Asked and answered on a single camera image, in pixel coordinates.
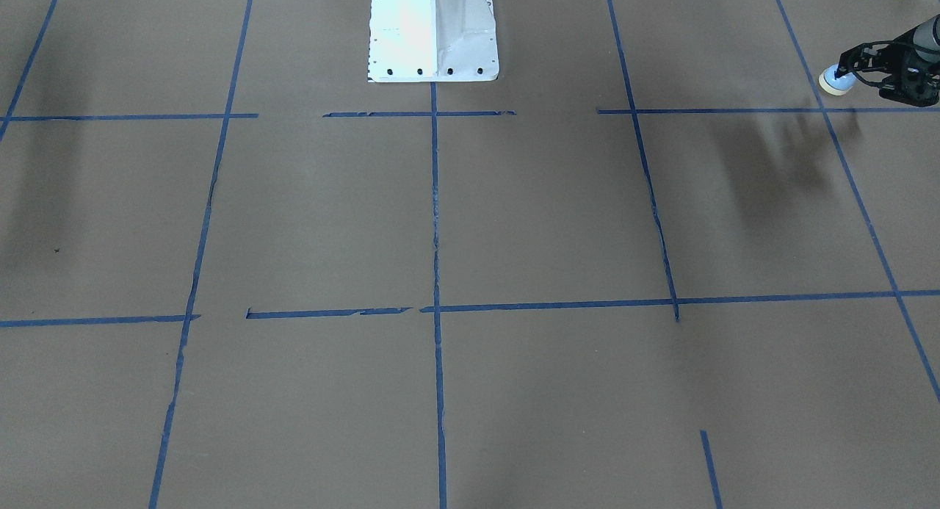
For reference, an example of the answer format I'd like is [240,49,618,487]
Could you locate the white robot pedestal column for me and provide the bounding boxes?
[367,0,500,84]

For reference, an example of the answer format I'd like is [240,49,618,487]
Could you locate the blue and cream bell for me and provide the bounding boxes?
[818,64,858,96]

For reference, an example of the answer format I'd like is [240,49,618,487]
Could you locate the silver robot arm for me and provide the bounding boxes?
[819,0,938,108]

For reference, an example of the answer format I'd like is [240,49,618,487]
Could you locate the brown paper table cover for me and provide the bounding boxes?
[2,0,938,508]

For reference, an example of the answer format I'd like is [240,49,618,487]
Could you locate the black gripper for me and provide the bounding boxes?
[837,43,938,108]

